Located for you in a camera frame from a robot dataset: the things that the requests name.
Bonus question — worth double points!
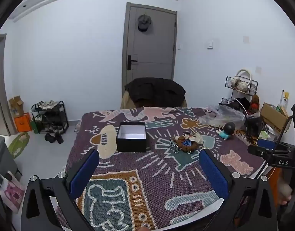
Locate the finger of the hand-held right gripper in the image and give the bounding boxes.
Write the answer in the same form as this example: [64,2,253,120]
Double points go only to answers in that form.
[256,139,295,152]
[248,145,273,159]

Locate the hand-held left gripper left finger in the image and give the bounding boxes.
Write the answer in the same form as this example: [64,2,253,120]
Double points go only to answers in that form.
[20,148,101,231]

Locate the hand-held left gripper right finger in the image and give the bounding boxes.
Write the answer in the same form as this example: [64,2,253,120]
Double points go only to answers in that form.
[199,148,279,231]

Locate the silver chain necklace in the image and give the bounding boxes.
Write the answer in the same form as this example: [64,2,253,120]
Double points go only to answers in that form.
[169,137,180,153]

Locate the black jewelry box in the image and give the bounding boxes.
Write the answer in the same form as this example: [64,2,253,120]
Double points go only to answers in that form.
[116,122,147,153]

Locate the green packet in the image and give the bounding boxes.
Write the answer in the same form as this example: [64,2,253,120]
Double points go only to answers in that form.
[257,131,271,141]

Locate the black bag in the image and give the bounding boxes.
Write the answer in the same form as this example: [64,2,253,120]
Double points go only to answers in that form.
[245,115,265,137]

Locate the large open cardboard box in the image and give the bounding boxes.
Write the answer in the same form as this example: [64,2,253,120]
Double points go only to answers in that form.
[260,102,289,133]

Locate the black-haired doll figurine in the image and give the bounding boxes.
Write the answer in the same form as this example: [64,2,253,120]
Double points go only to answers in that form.
[216,122,236,140]

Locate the cream cloth pouch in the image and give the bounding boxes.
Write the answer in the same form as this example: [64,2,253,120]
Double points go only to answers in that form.
[191,131,206,148]

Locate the brown plush toy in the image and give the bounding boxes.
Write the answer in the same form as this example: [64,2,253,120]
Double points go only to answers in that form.
[250,94,260,112]

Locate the clear plastic bag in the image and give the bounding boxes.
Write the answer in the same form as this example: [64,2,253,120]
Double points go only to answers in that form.
[199,105,245,128]

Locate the yellow package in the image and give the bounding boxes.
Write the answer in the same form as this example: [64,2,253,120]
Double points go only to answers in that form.
[281,90,290,111]

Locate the black shoe rack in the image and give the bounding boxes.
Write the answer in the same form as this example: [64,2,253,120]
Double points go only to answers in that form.
[31,100,70,134]

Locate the printed purple blanket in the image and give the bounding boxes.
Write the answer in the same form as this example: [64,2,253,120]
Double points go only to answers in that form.
[55,106,283,231]

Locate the white handbag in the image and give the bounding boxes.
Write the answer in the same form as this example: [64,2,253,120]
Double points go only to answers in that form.
[234,69,252,92]

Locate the green paper bag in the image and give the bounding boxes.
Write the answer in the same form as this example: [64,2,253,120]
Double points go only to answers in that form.
[31,118,41,134]

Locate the green floor mat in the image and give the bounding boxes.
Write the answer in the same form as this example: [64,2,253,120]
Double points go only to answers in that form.
[7,132,30,159]

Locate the pale shoes on rack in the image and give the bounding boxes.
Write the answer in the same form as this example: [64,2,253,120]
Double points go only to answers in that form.
[38,100,59,109]

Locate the orange box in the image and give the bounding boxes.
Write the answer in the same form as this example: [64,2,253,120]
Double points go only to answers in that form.
[14,113,32,133]

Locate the beige chair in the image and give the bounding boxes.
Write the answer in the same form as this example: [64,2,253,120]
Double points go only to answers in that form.
[121,91,188,109]

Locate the grey cabinet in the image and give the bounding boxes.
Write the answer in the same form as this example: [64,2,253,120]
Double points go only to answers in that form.
[0,136,20,181]

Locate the small open cardboard box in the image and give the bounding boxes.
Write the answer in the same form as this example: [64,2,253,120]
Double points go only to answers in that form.
[9,96,25,117]

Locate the black jacket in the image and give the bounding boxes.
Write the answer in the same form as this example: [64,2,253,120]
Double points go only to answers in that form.
[125,77,186,107]

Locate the grey door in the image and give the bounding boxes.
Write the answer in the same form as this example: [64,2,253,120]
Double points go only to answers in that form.
[122,2,178,109]

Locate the grey cap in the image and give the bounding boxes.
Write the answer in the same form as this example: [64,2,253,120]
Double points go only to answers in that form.
[137,14,151,32]

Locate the black cable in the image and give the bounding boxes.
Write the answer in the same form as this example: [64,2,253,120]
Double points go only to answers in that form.
[257,115,295,180]

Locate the white cable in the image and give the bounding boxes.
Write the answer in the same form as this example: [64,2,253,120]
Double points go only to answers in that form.
[235,97,249,113]

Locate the black wire rack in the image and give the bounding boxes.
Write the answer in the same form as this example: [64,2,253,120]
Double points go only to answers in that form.
[221,76,259,116]

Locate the black door handle lock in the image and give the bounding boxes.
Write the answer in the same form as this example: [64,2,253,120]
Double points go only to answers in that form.
[127,55,138,71]

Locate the grey door frame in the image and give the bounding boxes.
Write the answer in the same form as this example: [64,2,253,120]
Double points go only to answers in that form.
[0,34,11,136]

